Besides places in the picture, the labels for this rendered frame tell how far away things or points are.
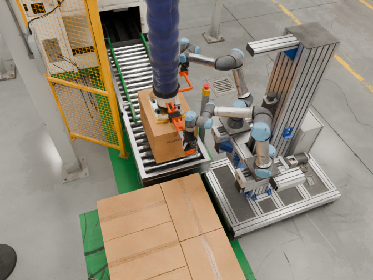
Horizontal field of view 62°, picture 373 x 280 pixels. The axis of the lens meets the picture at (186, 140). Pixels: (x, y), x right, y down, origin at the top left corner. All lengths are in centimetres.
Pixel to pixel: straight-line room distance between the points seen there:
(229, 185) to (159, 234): 104
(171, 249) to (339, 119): 309
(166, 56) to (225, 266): 170
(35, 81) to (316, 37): 217
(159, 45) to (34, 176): 236
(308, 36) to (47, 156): 318
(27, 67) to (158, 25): 115
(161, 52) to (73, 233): 208
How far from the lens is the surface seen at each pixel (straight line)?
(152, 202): 290
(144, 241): 275
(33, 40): 264
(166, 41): 230
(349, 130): 474
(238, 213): 328
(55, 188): 384
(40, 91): 298
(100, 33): 274
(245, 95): 274
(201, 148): 317
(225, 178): 346
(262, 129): 199
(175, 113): 260
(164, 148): 279
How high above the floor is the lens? 309
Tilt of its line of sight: 51 degrees down
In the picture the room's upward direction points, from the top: 3 degrees clockwise
